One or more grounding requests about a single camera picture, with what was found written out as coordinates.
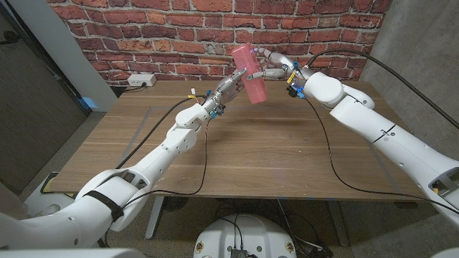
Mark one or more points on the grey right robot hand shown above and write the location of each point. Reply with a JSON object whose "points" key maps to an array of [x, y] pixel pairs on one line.
{"points": [[283, 68]]}

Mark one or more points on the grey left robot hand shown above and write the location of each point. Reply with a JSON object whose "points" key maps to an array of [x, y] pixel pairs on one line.
{"points": [[226, 89]]}

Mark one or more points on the pink translucent pencil case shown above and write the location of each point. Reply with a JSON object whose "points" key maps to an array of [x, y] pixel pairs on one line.
{"points": [[256, 91]]}

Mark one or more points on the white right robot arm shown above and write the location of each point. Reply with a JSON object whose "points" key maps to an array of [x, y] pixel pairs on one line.
{"points": [[376, 125]]}

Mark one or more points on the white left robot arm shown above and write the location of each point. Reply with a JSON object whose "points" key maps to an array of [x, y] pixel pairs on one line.
{"points": [[154, 163]]}

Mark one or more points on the red brick printed backdrop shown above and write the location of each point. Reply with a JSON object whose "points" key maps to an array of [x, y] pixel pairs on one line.
{"points": [[179, 36]]}

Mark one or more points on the white power strip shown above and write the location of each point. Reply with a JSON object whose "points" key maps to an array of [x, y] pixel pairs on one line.
{"points": [[141, 80]]}

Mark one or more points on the white robot torso base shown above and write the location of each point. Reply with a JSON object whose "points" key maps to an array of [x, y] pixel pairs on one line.
{"points": [[251, 234]]}

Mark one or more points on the grey metal table leg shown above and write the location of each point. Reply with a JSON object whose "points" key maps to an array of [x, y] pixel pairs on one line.
{"points": [[339, 225], [155, 218]]}

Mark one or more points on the grey heatsink module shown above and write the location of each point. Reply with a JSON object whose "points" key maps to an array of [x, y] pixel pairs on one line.
{"points": [[238, 253]]}

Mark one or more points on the white yellow floor device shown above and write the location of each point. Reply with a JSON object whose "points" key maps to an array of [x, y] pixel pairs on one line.
{"points": [[46, 186]]}

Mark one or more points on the person in beige clothes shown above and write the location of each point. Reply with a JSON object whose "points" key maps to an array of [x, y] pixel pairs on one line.
{"points": [[9, 202]]}

